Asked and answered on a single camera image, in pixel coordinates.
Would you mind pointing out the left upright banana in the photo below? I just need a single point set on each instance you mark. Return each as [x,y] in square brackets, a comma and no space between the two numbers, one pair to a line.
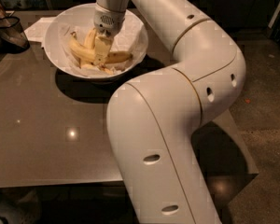
[89,45]

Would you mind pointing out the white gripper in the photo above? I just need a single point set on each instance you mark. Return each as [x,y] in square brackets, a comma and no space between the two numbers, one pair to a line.
[109,21]

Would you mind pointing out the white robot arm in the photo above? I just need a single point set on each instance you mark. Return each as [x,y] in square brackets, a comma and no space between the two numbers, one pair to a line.
[151,118]

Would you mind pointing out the dark mesh bag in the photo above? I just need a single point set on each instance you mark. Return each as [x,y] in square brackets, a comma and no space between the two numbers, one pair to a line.
[12,37]

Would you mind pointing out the white paper liner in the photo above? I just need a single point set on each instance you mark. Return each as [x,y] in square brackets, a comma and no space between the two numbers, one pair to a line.
[132,38]

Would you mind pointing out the white bowl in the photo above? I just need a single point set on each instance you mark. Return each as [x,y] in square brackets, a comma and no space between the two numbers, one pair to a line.
[80,14]

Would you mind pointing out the white paper sheet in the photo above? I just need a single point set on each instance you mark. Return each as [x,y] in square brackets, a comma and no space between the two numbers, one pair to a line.
[36,32]

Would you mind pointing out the long front banana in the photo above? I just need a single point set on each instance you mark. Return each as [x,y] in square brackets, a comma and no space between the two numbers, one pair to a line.
[88,55]

